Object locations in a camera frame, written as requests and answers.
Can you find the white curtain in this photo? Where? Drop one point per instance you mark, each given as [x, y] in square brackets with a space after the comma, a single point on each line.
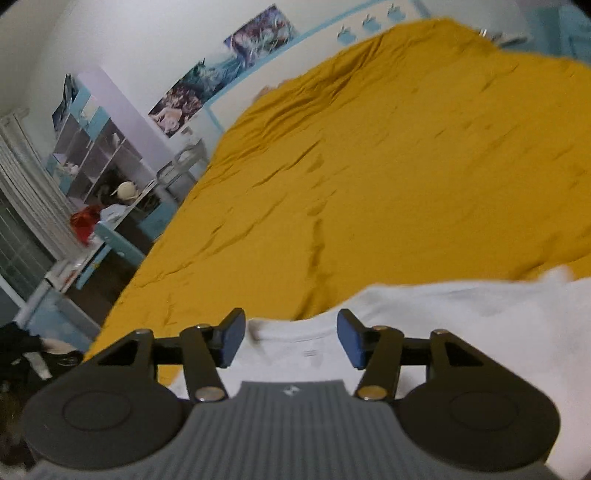
[32, 194]

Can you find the grey metal rack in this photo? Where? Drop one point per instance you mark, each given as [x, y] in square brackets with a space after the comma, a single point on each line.
[182, 166]

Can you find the pink figure wall poster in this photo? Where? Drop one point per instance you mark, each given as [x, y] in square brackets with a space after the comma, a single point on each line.
[175, 113]

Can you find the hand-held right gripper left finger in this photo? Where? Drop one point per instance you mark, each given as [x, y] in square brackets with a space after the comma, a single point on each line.
[233, 337]

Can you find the blue wall hook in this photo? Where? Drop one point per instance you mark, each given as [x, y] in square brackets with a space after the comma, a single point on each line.
[370, 22]
[346, 33]
[395, 12]

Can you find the red bag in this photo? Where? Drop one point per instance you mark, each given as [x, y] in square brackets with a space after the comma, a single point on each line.
[84, 222]

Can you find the cream round ornament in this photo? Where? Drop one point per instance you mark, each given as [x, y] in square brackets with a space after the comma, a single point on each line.
[127, 190]

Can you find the light blue cabinet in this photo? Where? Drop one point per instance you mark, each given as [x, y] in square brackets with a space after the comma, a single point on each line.
[565, 27]

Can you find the teal wall poster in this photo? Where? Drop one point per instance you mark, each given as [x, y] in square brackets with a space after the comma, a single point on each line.
[214, 76]

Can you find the white t-shirt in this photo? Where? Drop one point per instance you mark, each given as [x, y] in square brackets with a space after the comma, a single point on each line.
[461, 323]

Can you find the blue chair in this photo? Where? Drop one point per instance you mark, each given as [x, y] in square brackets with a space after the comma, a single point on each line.
[119, 244]

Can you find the white desk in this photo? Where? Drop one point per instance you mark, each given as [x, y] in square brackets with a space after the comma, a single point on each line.
[60, 277]

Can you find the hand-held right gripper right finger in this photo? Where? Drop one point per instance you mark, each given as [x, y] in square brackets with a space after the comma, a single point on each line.
[348, 339]

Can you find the mustard yellow bed sheet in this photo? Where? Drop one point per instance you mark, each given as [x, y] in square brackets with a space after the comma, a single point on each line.
[369, 161]

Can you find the purple white wall poster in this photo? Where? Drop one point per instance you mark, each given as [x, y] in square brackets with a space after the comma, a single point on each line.
[261, 30]

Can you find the white blue cubby shelf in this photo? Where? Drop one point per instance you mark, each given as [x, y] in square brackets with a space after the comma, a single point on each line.
[92, 143]

